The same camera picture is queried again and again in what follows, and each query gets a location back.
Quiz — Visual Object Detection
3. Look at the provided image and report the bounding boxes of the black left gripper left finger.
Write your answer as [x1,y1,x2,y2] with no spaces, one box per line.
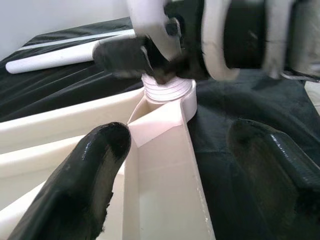
[7,121,132,240]

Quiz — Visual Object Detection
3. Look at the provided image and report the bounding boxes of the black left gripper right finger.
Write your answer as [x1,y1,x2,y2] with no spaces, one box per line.
[227,118,320,240]

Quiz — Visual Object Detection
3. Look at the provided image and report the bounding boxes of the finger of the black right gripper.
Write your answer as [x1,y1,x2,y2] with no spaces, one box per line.
[91,36,154,79]

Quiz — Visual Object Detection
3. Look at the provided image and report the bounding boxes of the white plastic table leg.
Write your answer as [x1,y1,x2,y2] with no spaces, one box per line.
[126,0,195,104]
[5,41,97,75]

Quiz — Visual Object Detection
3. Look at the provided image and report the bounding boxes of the white plastic table top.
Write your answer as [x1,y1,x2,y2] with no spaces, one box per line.
[0,79,216,240]

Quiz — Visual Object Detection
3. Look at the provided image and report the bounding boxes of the white fabric strip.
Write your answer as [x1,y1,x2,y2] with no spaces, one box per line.
[17,28,137,52]

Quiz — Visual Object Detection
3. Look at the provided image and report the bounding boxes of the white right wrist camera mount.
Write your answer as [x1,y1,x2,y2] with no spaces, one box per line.
[201,0,241,81]

